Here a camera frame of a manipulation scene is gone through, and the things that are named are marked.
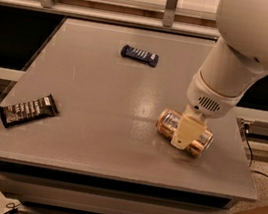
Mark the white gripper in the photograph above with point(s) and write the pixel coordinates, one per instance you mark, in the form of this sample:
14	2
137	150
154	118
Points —
206	96

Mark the orange soda can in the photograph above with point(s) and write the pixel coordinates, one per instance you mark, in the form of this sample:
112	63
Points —
167	124

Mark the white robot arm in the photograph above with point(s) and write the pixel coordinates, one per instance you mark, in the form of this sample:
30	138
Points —
239	59

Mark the blue rxbar blueberry bar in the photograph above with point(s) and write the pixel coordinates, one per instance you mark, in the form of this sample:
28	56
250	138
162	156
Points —
149	58

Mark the black rxbar chocolate bar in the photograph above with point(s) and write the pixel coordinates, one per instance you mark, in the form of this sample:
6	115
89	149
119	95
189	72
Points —
20	113

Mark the grey table drawer unit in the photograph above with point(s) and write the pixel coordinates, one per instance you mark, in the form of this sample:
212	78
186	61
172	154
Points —
49	191

